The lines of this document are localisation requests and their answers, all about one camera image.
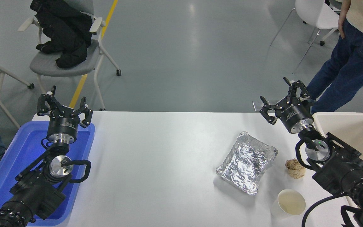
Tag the standing person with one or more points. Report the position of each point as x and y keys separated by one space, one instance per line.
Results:
x=354 y=60

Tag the crumpled tan paper ball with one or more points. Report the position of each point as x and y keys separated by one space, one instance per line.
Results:
x=295 y=169

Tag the person's forearm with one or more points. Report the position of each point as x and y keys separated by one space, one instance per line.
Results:
x=346 y=6

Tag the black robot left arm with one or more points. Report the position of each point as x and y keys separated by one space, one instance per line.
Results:
x=33 y=192

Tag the black jacket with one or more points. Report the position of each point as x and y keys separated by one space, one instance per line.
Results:
x=65 y=28

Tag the person's hand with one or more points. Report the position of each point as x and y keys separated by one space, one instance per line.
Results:
x=342 y=26

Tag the white paper cup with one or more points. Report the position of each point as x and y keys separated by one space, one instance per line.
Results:
x=290 y=201

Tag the blue plastic tray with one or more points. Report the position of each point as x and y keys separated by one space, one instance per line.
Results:
x=20 y=148

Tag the white shell chair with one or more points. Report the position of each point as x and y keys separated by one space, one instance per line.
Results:
x=317 y=12

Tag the grey chair with casters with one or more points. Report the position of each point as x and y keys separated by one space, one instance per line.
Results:
x=322 y=43

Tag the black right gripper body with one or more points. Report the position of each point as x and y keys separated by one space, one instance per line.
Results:
x=295 y=116

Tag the large pale plastic bin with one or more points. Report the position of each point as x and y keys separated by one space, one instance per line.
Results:
x=358 y=132

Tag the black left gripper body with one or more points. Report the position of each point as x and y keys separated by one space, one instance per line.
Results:
x=62 y=124

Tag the silver foil tray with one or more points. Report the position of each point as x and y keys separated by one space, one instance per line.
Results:
x=247 y=164

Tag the grey seat white frame chair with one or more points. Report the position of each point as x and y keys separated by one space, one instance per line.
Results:
x=43 y=67

